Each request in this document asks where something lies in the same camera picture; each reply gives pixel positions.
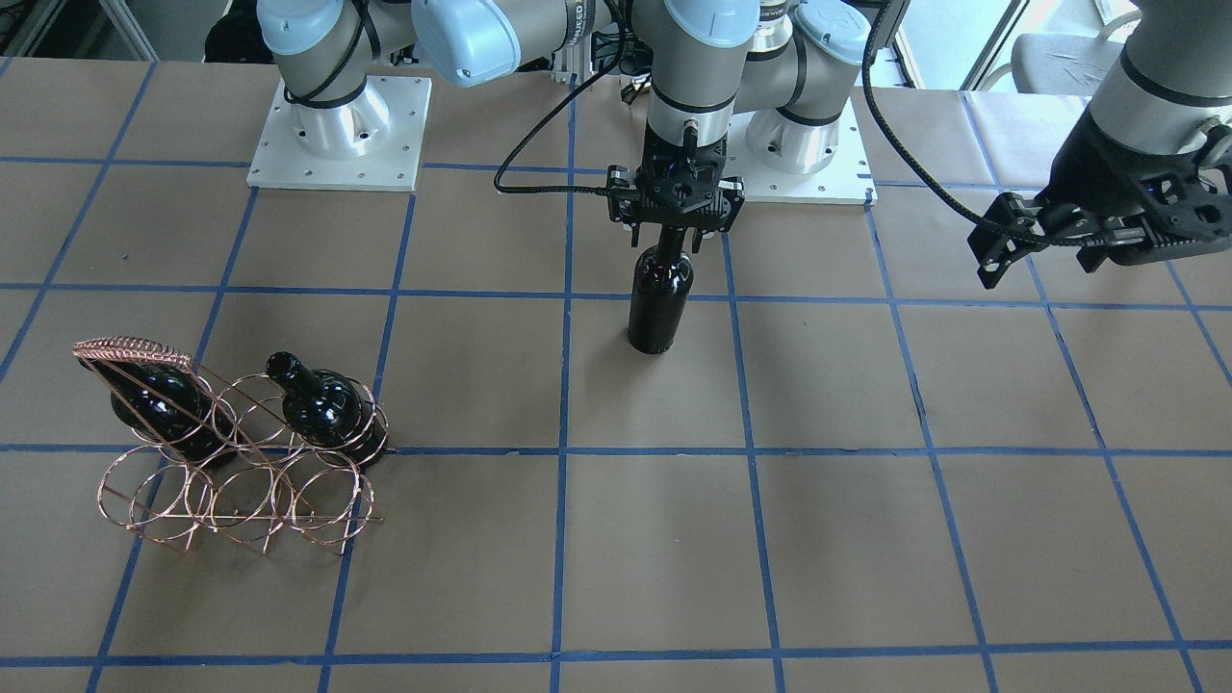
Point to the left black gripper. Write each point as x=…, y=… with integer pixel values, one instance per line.
x=1080, y=169

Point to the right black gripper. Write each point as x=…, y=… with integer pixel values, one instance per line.
x=621, y=198

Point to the dark wine bottle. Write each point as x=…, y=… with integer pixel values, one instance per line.
x=662, y=280

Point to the dark bottle in rack end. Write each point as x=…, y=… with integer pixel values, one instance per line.
x=327, y=410

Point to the dark bottle under rack handle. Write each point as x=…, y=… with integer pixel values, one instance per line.
x=163, y=403

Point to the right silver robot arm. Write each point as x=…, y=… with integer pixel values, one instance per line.
x=324, y=49

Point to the grey office chair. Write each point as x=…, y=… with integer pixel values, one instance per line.
x=1072, y=46

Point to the copper wire wine rack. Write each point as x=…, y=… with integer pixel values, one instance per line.
x=276, y=483

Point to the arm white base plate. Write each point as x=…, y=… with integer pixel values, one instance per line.
x=371, y=144
x=781, y=161

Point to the aluminium frame post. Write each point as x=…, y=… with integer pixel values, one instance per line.
x=572, y=64

